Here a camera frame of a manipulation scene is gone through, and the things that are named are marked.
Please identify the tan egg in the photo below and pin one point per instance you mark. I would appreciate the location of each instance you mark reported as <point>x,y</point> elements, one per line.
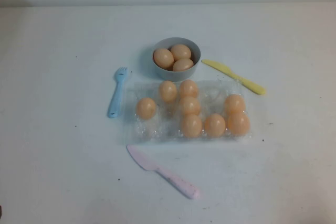
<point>188,88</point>
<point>168,91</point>
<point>189,105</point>
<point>181,51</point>
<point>235,102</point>
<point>163,58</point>
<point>191,125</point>
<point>214,125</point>
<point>183,65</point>
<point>238,123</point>
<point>146,108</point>

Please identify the clear plastic egg tray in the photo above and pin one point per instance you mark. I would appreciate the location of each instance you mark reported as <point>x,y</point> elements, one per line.
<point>210,95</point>

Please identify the grey round bowl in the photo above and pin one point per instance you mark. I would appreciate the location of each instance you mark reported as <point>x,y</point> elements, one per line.
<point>176,75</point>

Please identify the light blue plastic fork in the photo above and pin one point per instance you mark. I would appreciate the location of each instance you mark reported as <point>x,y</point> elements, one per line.
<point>116,95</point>

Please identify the yellow plastic knife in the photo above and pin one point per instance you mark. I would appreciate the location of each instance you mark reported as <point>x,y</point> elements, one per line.
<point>236,77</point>

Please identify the pink plastic knife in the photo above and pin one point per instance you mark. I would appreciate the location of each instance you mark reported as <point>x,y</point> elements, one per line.
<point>162,172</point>

